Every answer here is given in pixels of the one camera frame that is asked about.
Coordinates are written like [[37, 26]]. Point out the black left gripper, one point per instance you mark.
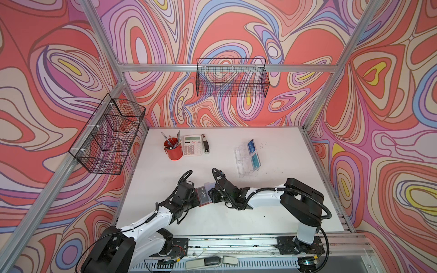
[[194, 197]]

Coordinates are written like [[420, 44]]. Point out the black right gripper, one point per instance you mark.
[[214, 193]]

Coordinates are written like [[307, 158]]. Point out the red leather card holder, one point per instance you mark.
[[207, 187]]

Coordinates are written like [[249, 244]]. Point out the dark grey credit card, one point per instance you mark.
[[203, 197]]

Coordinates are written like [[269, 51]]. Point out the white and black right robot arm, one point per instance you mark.
[[305, 204]]

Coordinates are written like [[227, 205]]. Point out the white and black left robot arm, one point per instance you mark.
[[117, 248]]

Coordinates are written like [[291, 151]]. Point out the clear plastic card tray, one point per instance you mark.
[[242, 157]]

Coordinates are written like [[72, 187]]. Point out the teal credit card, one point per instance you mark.
[[255, 161]]

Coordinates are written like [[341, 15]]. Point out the blue VIP credit card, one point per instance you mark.
[[251, 147]]

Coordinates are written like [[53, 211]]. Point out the beige and black stapler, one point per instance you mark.
[[205, 144]]

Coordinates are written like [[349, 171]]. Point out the red metal pen bucket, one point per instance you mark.
[[173, 148]]

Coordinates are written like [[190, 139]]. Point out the pink desk calculator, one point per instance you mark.
[[192, 145]]

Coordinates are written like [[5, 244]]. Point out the black wire basket on left wall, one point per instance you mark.
[[108, 136]]

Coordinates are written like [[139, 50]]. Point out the black wire basket on wall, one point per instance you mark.
[[231, 77], [108, 136]]

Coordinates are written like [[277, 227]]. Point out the black wire basket on back wall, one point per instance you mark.
[[231, 77]]

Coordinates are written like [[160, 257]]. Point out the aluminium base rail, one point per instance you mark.
[[337, 253]]

